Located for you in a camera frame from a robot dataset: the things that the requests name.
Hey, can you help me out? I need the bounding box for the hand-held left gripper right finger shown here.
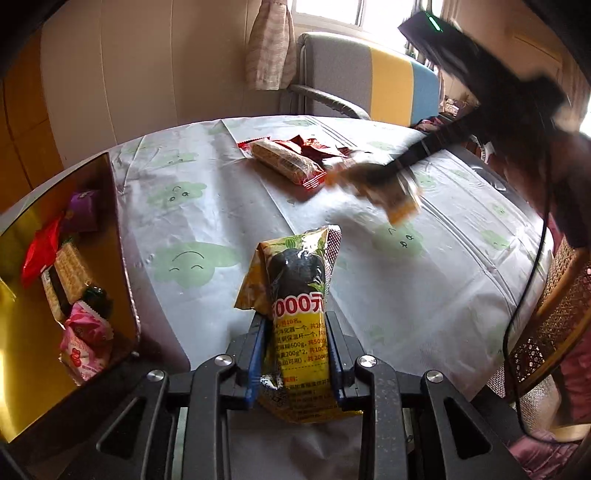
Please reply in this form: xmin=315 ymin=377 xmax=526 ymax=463
xmin=324 ymin=311 xmax=527 ymax=480

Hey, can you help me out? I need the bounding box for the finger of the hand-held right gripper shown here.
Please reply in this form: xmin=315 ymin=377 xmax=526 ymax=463
xmin=345 ymin=112 xmax=493 ymax=186

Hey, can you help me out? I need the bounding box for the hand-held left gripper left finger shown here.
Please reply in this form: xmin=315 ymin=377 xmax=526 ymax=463
xmin=60 ymin=311 xmax=269 ymax=480

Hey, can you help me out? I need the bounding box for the clear yellow snack packet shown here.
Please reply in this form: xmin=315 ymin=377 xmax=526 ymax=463
xmin=327 ymin=161 xmax=424 ymax=228

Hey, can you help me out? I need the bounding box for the yellow black snack packet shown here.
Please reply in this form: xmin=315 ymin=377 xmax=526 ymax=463
xmin=235 ymin=224 xmax=366 ymax=424

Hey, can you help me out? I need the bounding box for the dark red snack packet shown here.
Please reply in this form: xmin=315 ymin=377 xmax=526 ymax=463
xmin=287 ymin=134 xmax=334 ymax=157

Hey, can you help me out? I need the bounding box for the round biscuit tube pack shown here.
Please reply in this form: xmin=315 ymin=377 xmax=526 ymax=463
xmin=237 ymin=138 xmax=327 ymax=191

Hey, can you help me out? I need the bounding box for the pink red snack packet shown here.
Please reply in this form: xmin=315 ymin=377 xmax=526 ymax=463
xmin=59 ymin=300 xmax=115 ymax=387

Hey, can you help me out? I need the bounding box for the square cracker pack green wrap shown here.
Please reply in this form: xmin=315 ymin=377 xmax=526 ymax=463
xmin=41 ymin=242 xmax=114 ymax=325

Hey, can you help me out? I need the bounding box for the maroon box gold interior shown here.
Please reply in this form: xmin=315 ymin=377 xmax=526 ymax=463
xmin=0 ymin=152 xmax=142 ymax=467

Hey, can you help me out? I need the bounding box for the purple snack packet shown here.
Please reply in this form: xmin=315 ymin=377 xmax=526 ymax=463
xmin=68 ymin=189 xmax=101 ymax=232

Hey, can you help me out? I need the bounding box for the long plain red snack packet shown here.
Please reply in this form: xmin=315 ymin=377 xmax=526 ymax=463
xmin=20 ymin=216 xmax=64 ymax=288

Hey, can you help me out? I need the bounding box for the person's right forearm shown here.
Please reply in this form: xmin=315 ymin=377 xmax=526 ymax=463
xmin=503 ymin=122 xmax=591 ymax=251

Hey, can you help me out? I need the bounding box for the pink cloth pile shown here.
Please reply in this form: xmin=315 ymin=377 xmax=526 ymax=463
xmin=414 ymin=92 xmax=482 ymax=136

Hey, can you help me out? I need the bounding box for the grey yellow blue armchair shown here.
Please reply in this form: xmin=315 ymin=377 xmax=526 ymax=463
xmin=279 ymin=31 xmax=442 ymax=128

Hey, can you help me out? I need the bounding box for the window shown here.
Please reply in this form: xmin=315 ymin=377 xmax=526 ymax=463
xmin=290 ymin=0 xmax=445 ymax=52

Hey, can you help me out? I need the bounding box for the beige striped curtain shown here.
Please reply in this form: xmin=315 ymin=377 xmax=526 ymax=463
xmin=244 ymin=0 xmax=297 ymax=92

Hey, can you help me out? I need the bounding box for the brown woven chair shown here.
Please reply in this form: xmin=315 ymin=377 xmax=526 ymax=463
xmin=507 ymin=237 xmax=591 ymax=395

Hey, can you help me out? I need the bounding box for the person's pink clothing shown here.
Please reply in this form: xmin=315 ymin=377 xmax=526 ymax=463
xmin=503 ymin=342 xmax=591 ymax=480

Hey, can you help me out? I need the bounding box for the wooden panelled wardrobe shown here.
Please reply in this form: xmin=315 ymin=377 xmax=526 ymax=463
xmin=0 ymin=28 xmax=66 ymax=215

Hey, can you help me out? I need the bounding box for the black cable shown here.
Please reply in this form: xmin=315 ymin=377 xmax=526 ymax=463
xmin=502 ymin=115 xmax=557 ymax=437

